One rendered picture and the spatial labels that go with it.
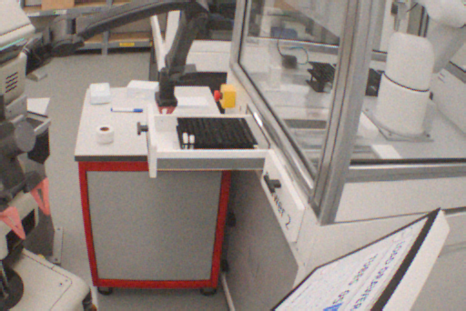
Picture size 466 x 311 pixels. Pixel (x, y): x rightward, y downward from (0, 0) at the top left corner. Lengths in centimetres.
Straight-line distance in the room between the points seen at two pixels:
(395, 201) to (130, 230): 106
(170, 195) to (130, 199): 15
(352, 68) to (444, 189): 49
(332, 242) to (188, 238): 86
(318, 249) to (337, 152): 26
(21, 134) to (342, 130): 63
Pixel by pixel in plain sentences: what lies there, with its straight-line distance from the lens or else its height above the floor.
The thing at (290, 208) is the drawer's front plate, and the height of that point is 90.
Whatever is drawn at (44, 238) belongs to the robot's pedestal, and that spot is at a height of 13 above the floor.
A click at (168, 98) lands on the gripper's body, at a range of 171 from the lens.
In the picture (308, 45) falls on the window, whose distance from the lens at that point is 120.
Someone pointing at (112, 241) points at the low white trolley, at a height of 36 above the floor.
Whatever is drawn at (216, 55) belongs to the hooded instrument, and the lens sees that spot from 228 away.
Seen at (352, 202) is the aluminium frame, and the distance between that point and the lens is 110.
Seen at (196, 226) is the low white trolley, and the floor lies 44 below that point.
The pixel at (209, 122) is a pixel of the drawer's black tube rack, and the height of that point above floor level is 90.
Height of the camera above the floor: 157
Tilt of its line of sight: 29 degrees down
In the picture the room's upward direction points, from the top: 7 degrees clockwise
